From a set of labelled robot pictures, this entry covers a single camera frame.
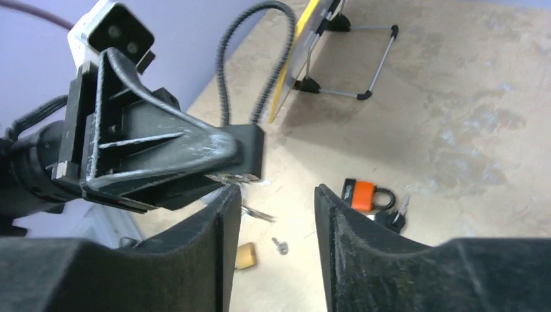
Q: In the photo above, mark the black keys bunch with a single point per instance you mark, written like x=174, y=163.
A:
x=396, y=220

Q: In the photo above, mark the small silver key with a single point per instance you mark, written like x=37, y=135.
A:
x=282, y=246

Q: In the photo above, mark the orange black padlock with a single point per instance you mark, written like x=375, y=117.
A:
x=361, y=195

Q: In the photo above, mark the black cable padlock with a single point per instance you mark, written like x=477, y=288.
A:
x=247, y=165

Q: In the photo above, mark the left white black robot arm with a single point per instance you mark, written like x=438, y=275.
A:
x=26, y=175

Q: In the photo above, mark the brass padlock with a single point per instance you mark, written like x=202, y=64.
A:
x=246, y=256

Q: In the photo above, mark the yellow framed whiteboard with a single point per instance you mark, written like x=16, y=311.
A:
x=318, y=19

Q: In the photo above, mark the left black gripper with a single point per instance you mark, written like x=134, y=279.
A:
x=125, y=146

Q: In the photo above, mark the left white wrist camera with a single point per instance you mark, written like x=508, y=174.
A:
x=111, y=24

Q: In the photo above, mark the small padlock key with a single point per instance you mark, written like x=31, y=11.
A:
x=247, y=190

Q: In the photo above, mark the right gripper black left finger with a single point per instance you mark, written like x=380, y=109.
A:
x=188, y=267

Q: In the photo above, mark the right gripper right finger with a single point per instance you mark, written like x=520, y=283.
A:
x=367, y=267

